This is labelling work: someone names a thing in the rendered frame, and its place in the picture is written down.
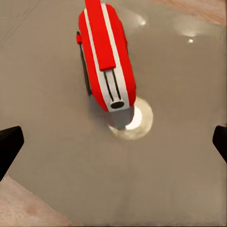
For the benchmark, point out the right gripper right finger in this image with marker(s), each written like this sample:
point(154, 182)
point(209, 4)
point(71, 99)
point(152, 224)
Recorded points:
point(220, 140)

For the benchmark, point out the radio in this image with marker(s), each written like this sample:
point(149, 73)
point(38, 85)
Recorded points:
point(106, 55)

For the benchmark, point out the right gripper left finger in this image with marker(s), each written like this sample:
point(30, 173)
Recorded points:
point(11, 141)

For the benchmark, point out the coffee table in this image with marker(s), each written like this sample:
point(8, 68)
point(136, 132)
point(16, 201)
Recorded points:
point(152, 165)

